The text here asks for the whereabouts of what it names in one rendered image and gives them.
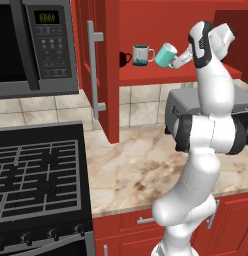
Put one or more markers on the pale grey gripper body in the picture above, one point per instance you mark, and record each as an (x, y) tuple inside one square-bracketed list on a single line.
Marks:
[(183, 59)]

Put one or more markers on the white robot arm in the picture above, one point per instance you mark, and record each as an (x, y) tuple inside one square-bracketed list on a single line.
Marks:
[(209, 96)]

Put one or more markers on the white and teal mug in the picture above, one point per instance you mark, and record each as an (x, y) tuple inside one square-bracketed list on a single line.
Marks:
[(140, 55)]

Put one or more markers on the black mug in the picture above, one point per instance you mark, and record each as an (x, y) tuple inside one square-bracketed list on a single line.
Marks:
[(123, 59)]

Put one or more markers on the red base cabinet door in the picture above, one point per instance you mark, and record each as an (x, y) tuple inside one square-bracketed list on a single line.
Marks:
[(132, 245), (229, 226)]

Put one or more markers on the grey toaster oven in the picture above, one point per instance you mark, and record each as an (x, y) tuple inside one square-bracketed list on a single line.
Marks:
[(182, 103)]

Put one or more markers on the black microwave oven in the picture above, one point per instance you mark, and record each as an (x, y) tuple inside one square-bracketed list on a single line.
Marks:
[(36, 46)]

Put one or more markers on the red drawer front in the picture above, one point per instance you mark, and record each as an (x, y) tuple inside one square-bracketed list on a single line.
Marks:
[(129, 218)]

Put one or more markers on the black gas stove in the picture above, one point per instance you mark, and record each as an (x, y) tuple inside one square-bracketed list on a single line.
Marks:
[(39, 180)]

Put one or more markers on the black stove knob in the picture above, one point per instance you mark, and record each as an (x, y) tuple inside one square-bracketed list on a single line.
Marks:
[(27, 238), (54, 233), (0, 243), (79, 229)]

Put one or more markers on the red wall cabinet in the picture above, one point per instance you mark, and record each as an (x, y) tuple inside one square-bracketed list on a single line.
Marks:
[(169, 20)]

